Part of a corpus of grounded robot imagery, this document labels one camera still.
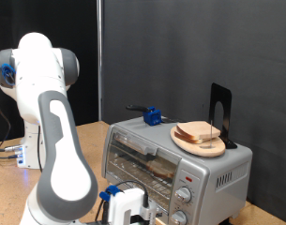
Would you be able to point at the metal spatula with blue block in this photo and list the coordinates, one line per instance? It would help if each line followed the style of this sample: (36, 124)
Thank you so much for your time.
(152, 117)

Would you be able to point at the thin metal pin on board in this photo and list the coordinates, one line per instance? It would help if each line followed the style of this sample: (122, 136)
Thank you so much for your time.
(211, 137)

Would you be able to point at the glass oven door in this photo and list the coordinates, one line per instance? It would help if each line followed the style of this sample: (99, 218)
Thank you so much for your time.
(133, 162)

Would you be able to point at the round wooden board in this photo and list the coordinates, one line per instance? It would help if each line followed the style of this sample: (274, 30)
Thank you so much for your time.
(202, 150)

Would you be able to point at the red oven indicator light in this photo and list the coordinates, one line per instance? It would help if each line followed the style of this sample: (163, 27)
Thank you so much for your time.
(188, 179)

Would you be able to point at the metal oven rack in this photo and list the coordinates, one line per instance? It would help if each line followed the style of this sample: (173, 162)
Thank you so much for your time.
(130, 168)

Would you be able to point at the silver oven knob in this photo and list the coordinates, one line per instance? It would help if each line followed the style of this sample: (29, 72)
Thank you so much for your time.
(180, 217)
(183, 194)

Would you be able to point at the silver toaster oven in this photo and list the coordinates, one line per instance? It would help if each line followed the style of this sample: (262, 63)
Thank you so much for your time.
(192, 165)

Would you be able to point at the black metal bookend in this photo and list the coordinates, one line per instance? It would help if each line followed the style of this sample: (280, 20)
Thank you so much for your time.
(216, 93)

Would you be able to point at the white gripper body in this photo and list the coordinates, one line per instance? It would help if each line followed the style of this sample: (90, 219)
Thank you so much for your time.
(122, 203)

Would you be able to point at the vertical metal pole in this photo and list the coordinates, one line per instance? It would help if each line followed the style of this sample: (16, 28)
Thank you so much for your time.
(100, 62)

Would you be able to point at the white bread slice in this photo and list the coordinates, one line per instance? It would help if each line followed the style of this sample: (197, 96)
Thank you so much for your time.
(183, 138)
(161, 170)
(198, 128)

